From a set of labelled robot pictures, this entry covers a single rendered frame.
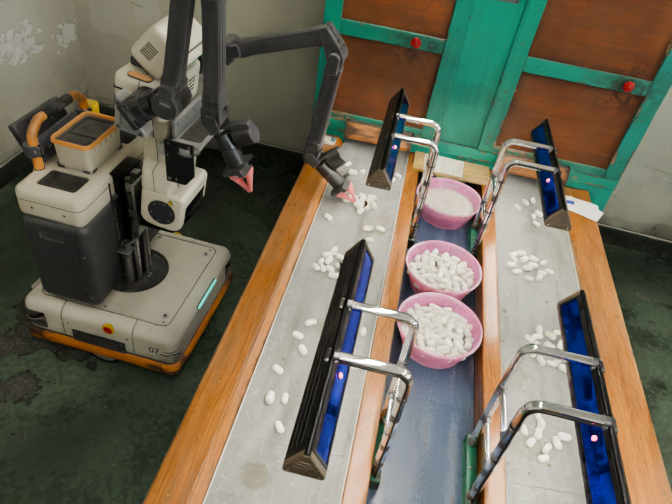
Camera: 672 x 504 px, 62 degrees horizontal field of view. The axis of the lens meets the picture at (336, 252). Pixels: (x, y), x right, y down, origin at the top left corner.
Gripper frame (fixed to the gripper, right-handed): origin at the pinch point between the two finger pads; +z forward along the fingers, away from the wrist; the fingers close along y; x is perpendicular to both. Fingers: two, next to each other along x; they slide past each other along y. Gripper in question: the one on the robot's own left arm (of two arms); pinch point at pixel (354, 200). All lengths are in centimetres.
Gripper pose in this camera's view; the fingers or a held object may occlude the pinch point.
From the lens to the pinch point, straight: 218.4
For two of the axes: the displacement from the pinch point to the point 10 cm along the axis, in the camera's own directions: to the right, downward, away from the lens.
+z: 6.5, 6.7, 3.7
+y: 2.1, -6.2, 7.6
